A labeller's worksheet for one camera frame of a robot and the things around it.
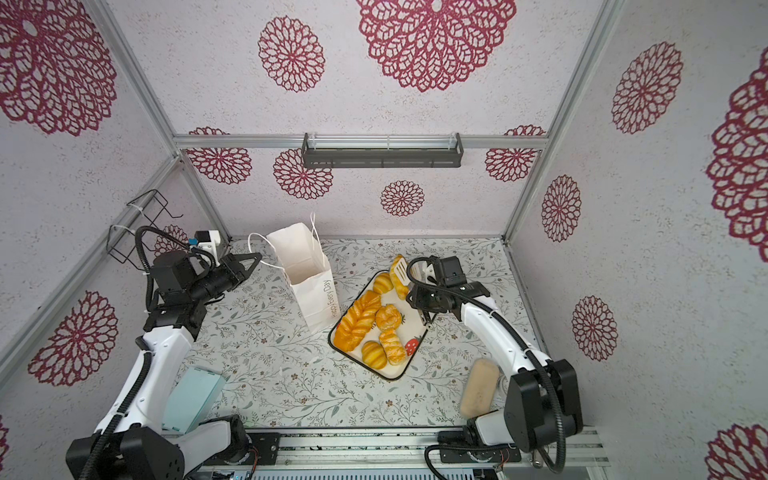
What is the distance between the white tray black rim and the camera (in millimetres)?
873

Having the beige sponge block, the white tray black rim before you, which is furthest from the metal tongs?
the beige sponge block

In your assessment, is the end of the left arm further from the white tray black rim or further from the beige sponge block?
the beige sponge block

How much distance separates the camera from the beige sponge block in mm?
785

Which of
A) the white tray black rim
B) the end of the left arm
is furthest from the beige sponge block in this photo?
the end of the left arm
